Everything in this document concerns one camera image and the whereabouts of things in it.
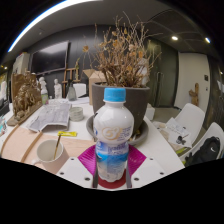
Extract wooden figure sculpture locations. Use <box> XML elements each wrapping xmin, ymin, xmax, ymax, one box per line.
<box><xmin>188</xmin><ymin>82</ymin><xmax>200</xmax><ymax>107</ymax></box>

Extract white chair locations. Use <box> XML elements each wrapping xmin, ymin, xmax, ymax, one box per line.
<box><xmin>159</xmin><ymin>102</ymin><xmax>206</xmax><ymax>148</ymax></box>
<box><xmin>72</xmin><ymin>83</ymin><xmax>88</xmax><ymax>98</ymax></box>
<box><xmin>179</xmin><ymin>121</ymin><xmax>224</xmax><ymax>168</ymax></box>

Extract loose papers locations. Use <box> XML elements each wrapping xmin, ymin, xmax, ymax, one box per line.
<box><xmin>164</xmin><ymin>116</ymin><xmax>194</xmax><ymax>149</ymax></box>

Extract brown carved relief sculpture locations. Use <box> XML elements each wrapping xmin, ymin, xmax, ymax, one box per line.
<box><xmin>6</xmin><ymin>69</ymin><xmax>44</xmax><ymax>127</ymax></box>

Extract pale storage cabinet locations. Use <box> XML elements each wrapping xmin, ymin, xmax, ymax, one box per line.
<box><xmin>12</xmin><ymin>51</ymin><xmax>31</xmax><ymax>76</ymax></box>

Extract dark wall screen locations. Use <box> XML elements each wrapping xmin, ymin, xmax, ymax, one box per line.
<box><xmin>29</xmin><ymin>40</ymin><xmax>70</xmax><ymax>76</ymax></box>

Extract small white figurine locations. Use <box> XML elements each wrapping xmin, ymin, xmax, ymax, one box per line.
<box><xmin>53</xmin><ymin>78</ymin><xmax>63</xmax><ymax>100</ymax></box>

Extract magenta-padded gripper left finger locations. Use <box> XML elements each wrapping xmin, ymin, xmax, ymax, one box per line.
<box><xmin>55</xmin><ymin>144</ymin><xmax>100</xmax><ymax>189</ymax></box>

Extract white plaster head bust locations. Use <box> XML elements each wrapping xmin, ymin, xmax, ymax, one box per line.
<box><xmin>38</xmin><ymin>76</ymin><xmax>49</xmax><ymax>96</ymax></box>

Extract wooden stirrer stick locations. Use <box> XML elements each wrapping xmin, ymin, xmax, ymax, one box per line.
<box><xmin>53</xmin><ymin>133</ymin><xmax>63</xmax><ymax>161</ymax></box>

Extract black backpack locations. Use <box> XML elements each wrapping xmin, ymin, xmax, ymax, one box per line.
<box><xmin>184</xmin><ymin>135</ymin><xmax>222</xmax><ymax>168</ymax></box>

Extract open newspaper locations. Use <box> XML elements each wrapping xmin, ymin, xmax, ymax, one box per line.
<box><xmin>26</xmin><ymin>101</ymin><xmax>73</xmax><ymax>133</ymax></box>

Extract small pale glass bowl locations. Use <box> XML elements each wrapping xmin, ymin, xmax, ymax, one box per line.
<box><xmin>68</xmin><ymin>106</ymin><xmax>85</xmax><ymax>122</ymax></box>

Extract long ceiling light strip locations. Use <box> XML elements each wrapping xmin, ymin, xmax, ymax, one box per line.
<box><xmin>7</xmin><ymin>0</ymin><xmax>101</xmax><ymax>53</ymax></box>

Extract white bottle with blue cap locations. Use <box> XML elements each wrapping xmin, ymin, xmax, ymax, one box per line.
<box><xmin>93</xmin><ymin>87</ymin><xmax>135</xmax><ymax>183</ymax></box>

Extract dried plant in grey pot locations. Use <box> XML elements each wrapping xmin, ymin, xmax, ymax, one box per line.
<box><xmin>81</xmin><ymin>13</ymin><xmax>163</xmax><ymax>136</ymax></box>

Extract tall white plaster statue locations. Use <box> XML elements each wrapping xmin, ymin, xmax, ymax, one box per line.
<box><xmin>136</xmin><ymin>58</ymin><xmax>156</xmax><ymax>122</ymax></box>

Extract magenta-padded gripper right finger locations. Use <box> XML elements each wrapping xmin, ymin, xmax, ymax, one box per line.
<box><xmin>126</xmin><ymin>144</ymin><xmax>168</xmax><ymax>189</ymax></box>

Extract black case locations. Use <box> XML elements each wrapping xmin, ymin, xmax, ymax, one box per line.
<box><xmin>0</xmin><ymin>99</ymin><xmax>10</xmax><ymax>118</ymax></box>

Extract cardboard box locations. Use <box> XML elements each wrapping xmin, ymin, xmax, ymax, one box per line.
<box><xmin>82</xmin><ymin>68</ymin><xmax>108</xmax><ymax>106</ymax></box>

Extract wooden easel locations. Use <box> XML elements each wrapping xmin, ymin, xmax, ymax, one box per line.
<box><xmin>61</xmin><ymin>66</ymin><xmax>81</xmax><ymax>98</ymax></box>

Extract dark spray bottle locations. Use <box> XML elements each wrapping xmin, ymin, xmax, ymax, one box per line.
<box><xmin>67</xmin><ymin>81</ymin><xmax>78</xmax><ymax>102</ymax></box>

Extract white mug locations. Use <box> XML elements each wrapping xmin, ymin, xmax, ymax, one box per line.
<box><xmin>31</xmin><ymin>138</ymin><xmax>70</xmax><ymax>175</ymax></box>

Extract yellow tag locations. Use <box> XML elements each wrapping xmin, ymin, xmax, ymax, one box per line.
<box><xmin>57</xmin><ymin>130</ymin><xmax>78</xmax><ymax>138</ymax></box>

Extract small green labelled bottle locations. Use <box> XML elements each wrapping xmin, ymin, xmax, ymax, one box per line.
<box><xmin>40</xmin><ymin>87</ymin><xmax>50</xmax><ymax>105</ymax></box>

